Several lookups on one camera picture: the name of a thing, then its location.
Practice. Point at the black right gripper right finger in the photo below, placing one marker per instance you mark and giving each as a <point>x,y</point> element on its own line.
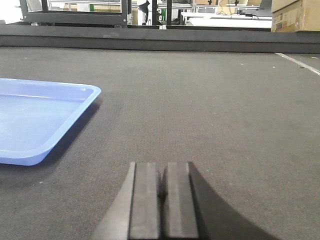
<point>193,210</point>

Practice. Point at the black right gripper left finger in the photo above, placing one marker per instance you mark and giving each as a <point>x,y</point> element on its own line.
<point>135,211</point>

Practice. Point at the blue plastic tray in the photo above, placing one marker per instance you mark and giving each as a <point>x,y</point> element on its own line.
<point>35,115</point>

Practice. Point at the cardboard box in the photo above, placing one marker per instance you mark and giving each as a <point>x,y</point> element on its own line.
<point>295,15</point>

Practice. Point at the white table with cables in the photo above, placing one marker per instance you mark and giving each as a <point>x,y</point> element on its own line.
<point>198,19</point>

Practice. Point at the dark metal frame cart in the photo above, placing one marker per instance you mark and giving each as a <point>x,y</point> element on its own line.
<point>111,13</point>

